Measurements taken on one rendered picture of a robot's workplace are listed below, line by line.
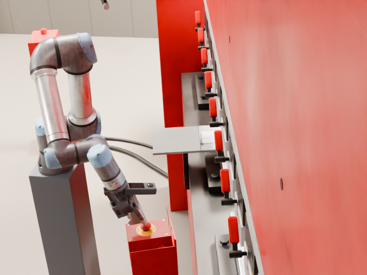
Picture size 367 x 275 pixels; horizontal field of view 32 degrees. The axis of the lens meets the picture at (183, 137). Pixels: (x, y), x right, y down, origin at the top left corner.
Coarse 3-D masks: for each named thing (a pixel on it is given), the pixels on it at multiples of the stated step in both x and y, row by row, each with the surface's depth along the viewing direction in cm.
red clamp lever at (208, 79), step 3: (207, 72) 216; (210, 72) 216; (207, 75) 216; (210, 75) 216; (207, 78) 215; (210, 78) 215; (207, 81) 215; (210, 81) 215; (207, 84) 215; (210, 84) 215; (207, 87) 215; (210, 87) 215; (210, 90) 214; (207, 93) 213; (210, 93) 213; (213, 93) 213; (216, 93) 214; (207, 96) 213; (210, 96) 213; (213, 96) 214
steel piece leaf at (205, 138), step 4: (200, 132) 243; (204, 132) 243; (208, 132) 243; (212, 132) 243; (200, 136) 240; (204, 136) 240; (208, 136) 240; (212, 136) 240; (200, 140) 238; (204, 140) 238; (208, 140) 238; (212, 140) 238
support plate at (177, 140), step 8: (160, 128) 247; (168, 128) 247; (176, 128) 247; (184, 128) 246; (192, 128) 246; (200, 128) 246; (208, 128) 246; (216, 128) 245; (160, 136) 242; (168, 136) 242; (176, 136) 241; (184, 136) 241; (192, 136) 241; (160, 144) 237; (168, 144) 237; (176, 144) 237; (184, 144) 236; (192, 144) 236; (208, 144) 236; (160, 152) 232; (168, 152) 232; (176, 152) 232; (184, 152) 233; (192, 152) 233; (200, 152) 233
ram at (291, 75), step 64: (256, 0) 108; (320, 0) 62; (256, 64) 113; (320, 64) 64; (256, 128) 118; (320, 128) 66; (256, 192) 124; (320, 192) 68; (256, 256) 130; (320, 256) 69
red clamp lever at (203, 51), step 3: (204, 48) 233; (201, 51) 233; (204, 51) 233; (201, 54) 233; (204, 54) 232; (207, 54) 233; (204, 57) 232; (207, 57) 232; (204, 60) 232; (207, 60) 232; (204, 63) 232; (207, 63) 232; (204, 66) 231; (201, 69) 232; (204, 69) 230; (207, 69) 230; (210, 69) 231; (204, 72) 231
